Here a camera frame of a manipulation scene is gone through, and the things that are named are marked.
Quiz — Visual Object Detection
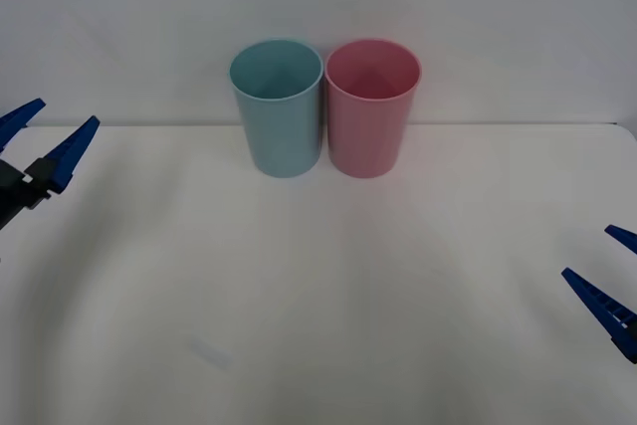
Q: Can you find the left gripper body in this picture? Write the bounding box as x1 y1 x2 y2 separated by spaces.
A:
0 159 52 231

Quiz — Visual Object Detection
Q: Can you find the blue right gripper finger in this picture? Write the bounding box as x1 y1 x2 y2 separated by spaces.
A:
603 224 637 248
560 267 637 365

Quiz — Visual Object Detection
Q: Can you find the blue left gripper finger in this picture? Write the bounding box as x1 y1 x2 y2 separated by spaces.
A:
23 114 102 198
0 98 48 153

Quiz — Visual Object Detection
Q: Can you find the pale blue plastic bin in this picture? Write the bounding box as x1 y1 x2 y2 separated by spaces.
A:
228 37 324 179

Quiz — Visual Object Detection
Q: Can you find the pink plastic bin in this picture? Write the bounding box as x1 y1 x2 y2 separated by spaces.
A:
323 38 423 179

